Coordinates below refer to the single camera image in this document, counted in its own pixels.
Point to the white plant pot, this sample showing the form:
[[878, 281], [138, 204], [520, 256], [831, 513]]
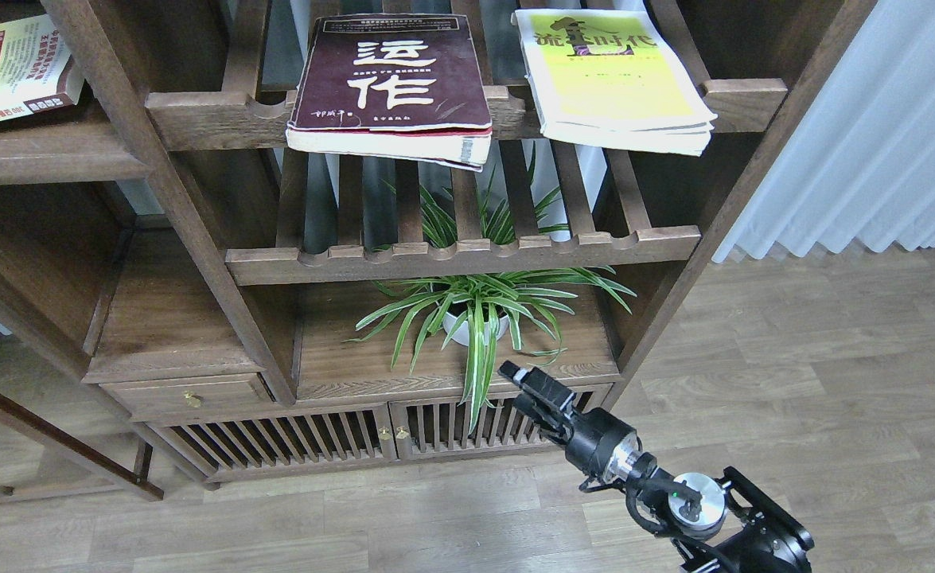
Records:
[[457, 326]]

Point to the white pleated curtain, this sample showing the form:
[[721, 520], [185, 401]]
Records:
[[859, 171]]

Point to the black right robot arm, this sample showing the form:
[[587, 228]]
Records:
[[717, 525]]

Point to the yellow green cover book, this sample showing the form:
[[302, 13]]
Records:
[[607, 78]]

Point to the dark wooden bookshelf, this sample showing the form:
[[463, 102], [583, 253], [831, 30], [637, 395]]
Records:
[[150, 244]]

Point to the maroon book white characters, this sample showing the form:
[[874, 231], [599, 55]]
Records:
[[402, 86]]

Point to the dark wooden side frame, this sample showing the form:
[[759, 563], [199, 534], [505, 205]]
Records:
[[116, 476]]

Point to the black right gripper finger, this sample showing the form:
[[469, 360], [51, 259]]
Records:
[[549, 419], [549, 395]]

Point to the green spider plant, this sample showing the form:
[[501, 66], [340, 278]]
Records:
[[482, 307]]

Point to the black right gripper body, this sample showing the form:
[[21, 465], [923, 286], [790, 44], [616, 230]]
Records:
[[601, 445]]

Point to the brass drawer knob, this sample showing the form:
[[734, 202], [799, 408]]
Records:
[[192, 400]]

